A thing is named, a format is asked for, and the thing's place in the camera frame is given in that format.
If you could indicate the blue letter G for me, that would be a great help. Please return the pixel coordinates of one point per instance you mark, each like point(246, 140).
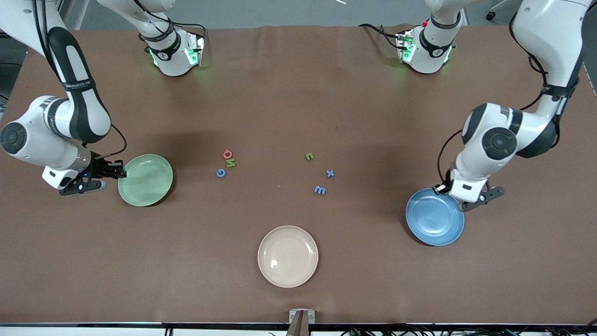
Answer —
point(218, 173)

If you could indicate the green plate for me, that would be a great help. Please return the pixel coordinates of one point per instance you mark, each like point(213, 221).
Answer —
point(149, 182)

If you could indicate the blue letter m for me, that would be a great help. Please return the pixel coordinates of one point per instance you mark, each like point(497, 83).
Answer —
point(320, 190)

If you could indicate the pink letter Q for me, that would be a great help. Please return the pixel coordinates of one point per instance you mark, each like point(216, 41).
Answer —
point(224, 154)

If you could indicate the beige plate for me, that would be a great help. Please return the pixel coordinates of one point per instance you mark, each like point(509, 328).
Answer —
point(288, 256)

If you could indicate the white table edge rail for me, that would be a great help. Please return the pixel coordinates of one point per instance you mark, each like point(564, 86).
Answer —
point(70, 331)

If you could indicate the brown table cover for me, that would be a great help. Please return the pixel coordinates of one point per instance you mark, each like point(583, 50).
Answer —
point(298, 93)

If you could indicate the blue plate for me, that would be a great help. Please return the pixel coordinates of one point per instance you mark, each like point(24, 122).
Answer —
point(429, 224)

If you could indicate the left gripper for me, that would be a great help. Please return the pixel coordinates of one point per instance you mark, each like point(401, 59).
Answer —
point(447, 184)

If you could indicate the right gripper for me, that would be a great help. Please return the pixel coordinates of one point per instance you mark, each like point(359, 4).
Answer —
point(99, 168)

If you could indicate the black chair caster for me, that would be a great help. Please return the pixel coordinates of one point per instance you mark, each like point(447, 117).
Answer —
point(489, 16)

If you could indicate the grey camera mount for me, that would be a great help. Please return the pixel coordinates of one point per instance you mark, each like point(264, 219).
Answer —
point(301, 322)

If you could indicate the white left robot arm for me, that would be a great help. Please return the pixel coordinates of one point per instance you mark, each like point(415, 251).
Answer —
point(536, 126)

